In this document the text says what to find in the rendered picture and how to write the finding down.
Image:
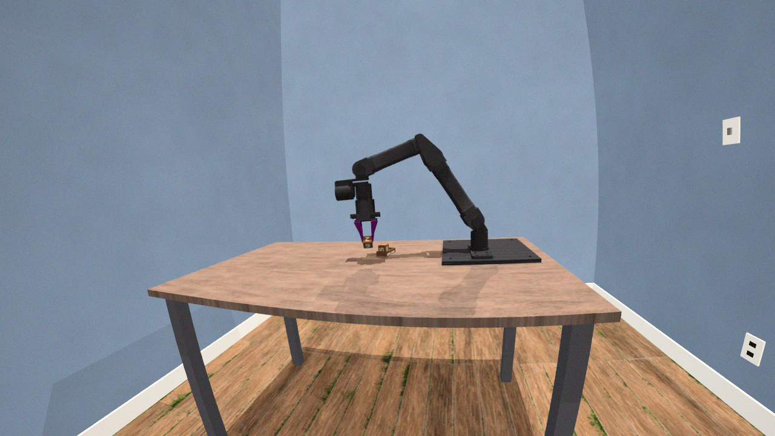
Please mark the brown wooden tray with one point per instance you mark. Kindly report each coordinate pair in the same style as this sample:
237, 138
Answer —
391, 250

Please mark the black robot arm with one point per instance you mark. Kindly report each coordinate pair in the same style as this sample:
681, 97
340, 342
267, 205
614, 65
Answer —
433, 159

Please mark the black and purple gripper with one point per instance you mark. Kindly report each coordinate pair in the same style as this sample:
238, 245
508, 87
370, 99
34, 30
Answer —
365, 213

